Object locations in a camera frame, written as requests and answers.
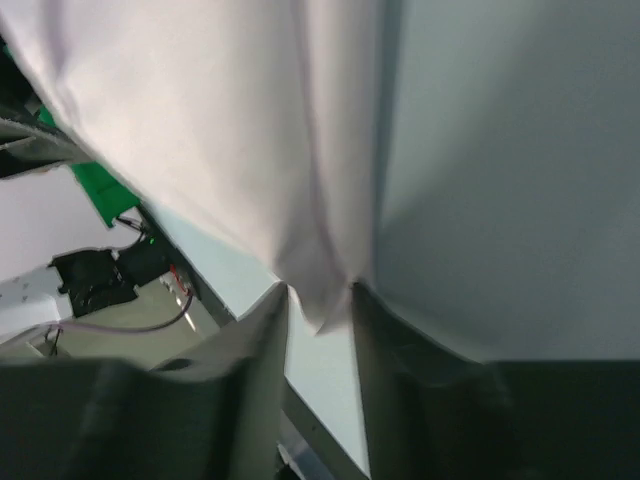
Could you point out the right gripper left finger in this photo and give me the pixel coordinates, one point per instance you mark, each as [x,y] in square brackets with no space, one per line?
[212,412]

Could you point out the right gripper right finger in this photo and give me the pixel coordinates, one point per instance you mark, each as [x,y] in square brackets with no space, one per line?
[432,414]

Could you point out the white long sleeve shirt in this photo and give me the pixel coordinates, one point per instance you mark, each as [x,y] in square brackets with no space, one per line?
[256,121]

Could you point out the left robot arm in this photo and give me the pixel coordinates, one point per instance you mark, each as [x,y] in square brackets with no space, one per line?
[74,285]

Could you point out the green plastic bin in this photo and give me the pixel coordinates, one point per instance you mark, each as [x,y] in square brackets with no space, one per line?
[108,195]

